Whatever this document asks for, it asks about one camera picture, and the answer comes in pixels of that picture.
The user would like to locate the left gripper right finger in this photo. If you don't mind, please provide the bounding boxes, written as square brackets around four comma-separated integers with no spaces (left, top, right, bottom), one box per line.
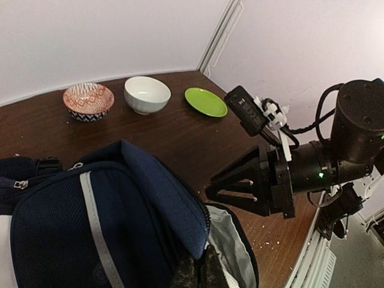
[200,245,229,288]

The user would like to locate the green plate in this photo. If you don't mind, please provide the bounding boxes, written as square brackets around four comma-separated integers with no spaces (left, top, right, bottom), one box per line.
[184,88,228,118]

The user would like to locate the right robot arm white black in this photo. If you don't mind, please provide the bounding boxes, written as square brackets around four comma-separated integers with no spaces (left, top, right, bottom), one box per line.
[205,79,383,239]

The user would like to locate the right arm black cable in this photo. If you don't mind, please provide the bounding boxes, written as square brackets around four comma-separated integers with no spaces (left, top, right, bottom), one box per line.
[260,83,346,208]

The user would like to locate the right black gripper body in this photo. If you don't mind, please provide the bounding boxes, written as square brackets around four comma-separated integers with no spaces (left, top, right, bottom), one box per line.
[265,141,373,218]

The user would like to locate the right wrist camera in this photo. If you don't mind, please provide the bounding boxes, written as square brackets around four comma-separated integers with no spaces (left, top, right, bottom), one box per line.
[224,86,289,137]

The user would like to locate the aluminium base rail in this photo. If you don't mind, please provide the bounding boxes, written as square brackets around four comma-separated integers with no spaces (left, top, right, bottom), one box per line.
[283,191,384,288]

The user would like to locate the navy blue backpack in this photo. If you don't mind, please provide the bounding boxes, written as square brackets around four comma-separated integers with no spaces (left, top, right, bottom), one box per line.
[1,140,259,287]

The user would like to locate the red patterned bowl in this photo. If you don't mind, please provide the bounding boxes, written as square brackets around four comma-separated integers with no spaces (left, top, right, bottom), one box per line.
[62,82,115,123]

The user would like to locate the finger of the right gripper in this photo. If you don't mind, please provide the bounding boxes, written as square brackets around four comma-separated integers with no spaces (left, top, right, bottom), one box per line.
[205,181,270,217]
[211,145,268,187]

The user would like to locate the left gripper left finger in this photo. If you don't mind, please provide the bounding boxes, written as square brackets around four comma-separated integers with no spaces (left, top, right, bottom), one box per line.
[171,255,199,288]

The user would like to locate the right aluminium frame post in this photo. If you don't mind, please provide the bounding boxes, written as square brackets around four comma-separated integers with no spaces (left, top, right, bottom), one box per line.
[197,0,244,77]

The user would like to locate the white ceramic bowl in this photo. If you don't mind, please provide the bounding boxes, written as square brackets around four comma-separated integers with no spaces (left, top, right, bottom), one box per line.
[124,76,172,115]

